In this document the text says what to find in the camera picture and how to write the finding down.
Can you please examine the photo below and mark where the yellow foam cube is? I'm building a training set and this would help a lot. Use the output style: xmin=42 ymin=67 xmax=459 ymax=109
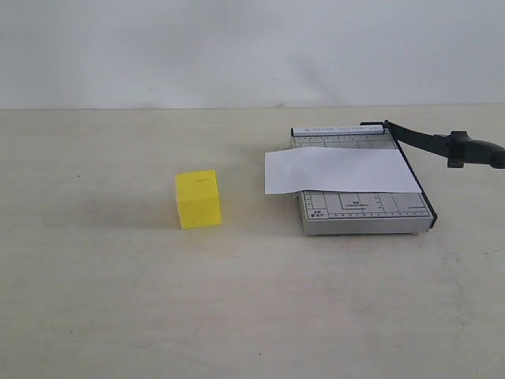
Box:
xmin=175 ymin=170 xmax=222 ymax=230

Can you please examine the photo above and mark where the white paper sheet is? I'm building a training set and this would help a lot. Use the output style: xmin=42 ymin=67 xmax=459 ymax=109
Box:
xmin=265 ymin=147 xmax=421 ymax=195

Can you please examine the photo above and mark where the black cutter blade arm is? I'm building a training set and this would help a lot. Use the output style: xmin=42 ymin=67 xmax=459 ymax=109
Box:
xmin=360 ymin=120 xmax=504 ymax=170

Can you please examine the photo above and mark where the grey paper cutter base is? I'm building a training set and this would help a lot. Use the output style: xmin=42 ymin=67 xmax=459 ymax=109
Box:
xmin=291 ymin=122 xmax=438 ymax=235

